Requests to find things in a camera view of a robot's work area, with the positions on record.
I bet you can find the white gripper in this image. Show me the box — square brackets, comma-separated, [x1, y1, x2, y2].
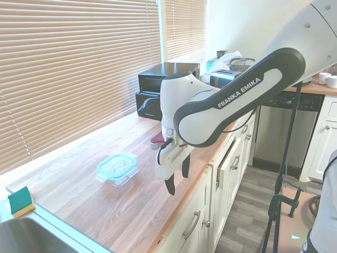
[155, 143, 192, 196]

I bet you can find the teal rimmed clear container lid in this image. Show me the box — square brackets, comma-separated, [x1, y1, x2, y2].
[96, 153, 138, 177]

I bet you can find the brown robot base table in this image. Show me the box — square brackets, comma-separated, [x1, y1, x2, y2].
[272, 184, 325, 253]

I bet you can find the square glass food container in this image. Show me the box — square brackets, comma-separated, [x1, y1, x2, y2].
[95, 158, 140, 188]

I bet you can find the white kitchen base cabinet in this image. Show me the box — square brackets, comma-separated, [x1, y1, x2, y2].
[146, 112, 262, 253]

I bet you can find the maroon grey kitchen tool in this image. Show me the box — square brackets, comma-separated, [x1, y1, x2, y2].
[150, 132, 166, 151]

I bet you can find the green metal clamp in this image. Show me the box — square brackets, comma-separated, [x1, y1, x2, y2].
[266, 186, 304, 221]

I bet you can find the stainless steel dishwasher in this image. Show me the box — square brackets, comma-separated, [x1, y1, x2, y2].
[252, 92, 326, 180]

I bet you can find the silver toaster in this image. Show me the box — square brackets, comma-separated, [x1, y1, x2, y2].
[209, 69, 244, 89]

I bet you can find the black toaster oven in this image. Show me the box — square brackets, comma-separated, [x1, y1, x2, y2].
[137, 62, 202, 93]

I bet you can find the white plastic bag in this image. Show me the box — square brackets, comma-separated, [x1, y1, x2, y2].
[210, 50, 243, 72]

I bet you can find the white side cabinet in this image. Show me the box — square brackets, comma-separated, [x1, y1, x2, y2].
[299, 94, 337, 183]

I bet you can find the narrow beige window blind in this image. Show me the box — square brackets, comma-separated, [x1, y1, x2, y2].
[164, 0, 207, 65]

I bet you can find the person in white shirt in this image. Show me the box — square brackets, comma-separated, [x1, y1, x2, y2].
[304, 148, 337, 253]

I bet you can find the wide beige window blind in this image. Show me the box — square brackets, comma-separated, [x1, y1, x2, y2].
[0, 0, 162, 176]

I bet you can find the green yellow sponge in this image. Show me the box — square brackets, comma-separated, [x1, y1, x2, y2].
[7, 186, 36, 219]

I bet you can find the stainless steel double sink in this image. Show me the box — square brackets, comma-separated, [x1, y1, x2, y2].
[0, 216, 89, 253]

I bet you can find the white mug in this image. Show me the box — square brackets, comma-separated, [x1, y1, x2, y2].
[323, 76, 337, 89]
[318, 72, 332, 85]

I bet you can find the long metal cabinet handle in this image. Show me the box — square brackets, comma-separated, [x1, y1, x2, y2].
[182, 210, 202, 240]

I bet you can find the short metal drawer handle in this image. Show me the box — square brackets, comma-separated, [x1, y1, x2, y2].
[230, 155, 241, 172]

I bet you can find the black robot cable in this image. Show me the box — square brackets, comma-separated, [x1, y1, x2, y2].
[223, 104, 258, 133]

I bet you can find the black camera tripod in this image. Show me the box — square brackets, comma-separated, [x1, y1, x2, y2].
[259, 81, 304, 253]

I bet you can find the dark wire basket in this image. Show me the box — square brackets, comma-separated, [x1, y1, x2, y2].
[228, 57, 256, 72]

